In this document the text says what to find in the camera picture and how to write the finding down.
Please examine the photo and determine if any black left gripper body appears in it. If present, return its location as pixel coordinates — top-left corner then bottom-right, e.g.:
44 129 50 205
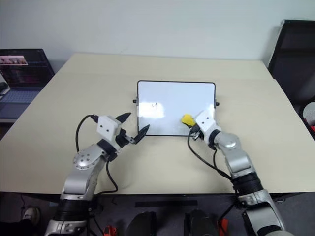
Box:
115 127 135 148

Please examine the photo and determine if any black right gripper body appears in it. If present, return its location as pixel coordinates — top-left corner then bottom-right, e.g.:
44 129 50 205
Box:
189 125 205 141

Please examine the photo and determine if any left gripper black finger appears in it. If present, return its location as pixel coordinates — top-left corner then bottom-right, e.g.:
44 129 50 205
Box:
134 124 151 145
115 112 132 125

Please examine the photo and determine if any yellow eraser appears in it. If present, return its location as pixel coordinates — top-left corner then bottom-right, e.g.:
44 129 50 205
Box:
181 113 196 126

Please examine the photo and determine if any black framed small whiteboard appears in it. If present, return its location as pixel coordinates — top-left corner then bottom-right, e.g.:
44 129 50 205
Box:
132 80 220 137

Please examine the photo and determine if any dark rounded shape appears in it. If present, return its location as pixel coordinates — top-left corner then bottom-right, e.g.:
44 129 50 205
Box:
184 208 219 236

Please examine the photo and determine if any orange black clamp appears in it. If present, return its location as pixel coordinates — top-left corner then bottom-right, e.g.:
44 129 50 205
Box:
216 217 230 236
102 225 117 236

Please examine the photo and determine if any open laptop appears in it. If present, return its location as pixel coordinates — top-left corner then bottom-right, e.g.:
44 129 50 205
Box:
0 48 56 105

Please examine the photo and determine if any white round object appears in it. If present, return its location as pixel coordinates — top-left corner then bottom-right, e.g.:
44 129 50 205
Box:
302 102 315 123

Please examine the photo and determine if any red object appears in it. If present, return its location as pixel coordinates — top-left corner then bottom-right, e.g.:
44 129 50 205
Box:
304 118 315 141

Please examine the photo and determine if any white shoe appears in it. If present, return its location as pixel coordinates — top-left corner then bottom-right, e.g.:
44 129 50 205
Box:
22 206 41 225

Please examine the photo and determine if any black office chair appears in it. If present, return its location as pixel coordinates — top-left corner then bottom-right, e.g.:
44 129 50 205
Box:
267 19 315 107

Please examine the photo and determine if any white black device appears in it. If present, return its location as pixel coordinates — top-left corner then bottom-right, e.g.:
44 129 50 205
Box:
0 73 11 97

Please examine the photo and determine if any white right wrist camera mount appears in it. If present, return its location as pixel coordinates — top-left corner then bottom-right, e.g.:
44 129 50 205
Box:
194 110 219 135

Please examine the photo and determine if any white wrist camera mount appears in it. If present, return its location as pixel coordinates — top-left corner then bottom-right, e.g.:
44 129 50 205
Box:
194 110 219 135
96 115 122 145

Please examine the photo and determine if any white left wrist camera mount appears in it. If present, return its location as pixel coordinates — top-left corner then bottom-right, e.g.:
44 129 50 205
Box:
96 115 122 145

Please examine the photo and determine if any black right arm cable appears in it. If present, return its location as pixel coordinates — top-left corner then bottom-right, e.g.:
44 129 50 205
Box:
187 131 233 180

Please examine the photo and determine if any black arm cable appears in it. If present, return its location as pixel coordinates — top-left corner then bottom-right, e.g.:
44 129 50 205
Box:
187 131 233 180
75 114 119 194

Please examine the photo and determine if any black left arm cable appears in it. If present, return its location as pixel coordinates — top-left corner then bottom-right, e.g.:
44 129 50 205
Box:
75 114 119 194

